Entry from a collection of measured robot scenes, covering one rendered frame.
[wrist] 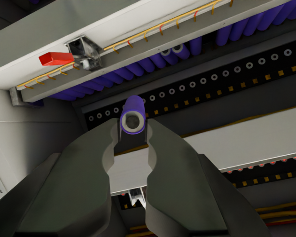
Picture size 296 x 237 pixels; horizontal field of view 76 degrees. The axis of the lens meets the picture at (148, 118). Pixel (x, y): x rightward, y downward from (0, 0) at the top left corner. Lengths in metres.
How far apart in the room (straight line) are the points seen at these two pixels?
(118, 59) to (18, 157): 0.21
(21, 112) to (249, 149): 0.33
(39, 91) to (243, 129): 0.28
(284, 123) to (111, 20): 0.21
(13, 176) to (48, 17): 0.22
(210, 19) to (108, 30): 0.12
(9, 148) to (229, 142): 0.30
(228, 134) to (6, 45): 0.28
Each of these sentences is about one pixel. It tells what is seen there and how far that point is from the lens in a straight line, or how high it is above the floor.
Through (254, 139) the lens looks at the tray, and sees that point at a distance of 0.24.
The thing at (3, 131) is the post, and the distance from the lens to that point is 0.34.
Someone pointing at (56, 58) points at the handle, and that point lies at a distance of 0.19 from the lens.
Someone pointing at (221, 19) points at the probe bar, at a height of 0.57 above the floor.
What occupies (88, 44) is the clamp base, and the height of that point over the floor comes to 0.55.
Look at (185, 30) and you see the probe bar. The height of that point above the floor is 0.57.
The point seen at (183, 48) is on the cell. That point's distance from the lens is 0.28.
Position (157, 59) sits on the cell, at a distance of 0.30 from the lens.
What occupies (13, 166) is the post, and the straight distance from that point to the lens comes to 0.34.
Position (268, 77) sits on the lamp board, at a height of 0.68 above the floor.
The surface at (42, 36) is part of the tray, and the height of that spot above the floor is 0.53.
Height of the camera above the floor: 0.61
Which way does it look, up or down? 11 degrees up
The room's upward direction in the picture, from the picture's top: 160 degrees clockwise
